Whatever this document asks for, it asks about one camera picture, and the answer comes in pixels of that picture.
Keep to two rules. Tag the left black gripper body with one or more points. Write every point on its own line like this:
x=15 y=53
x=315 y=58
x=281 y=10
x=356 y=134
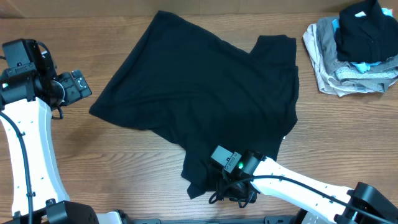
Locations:
x=71 y=91

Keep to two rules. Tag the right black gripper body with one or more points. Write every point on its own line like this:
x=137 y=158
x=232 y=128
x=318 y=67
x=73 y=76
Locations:
x=248 y=194

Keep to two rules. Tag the black t-shirt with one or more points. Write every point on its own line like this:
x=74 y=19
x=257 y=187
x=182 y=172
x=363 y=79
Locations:
x=193 y=89

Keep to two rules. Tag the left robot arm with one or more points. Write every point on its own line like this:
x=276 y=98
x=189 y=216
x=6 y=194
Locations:
x=31 y=90

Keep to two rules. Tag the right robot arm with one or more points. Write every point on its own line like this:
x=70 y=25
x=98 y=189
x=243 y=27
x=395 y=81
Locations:
x=245 y=176

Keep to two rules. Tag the folded beige garment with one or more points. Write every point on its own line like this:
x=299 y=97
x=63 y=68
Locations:
x=328 y=82

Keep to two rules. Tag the folded patterned grey garment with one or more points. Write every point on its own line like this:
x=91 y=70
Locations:
x=347 y=73

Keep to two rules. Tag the folded light blue garment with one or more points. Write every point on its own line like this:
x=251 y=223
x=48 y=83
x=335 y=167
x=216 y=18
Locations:
x=363 y=66

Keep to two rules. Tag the folded black shirt on pile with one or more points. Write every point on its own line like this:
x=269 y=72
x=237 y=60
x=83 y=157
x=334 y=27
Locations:
x=366 y=34

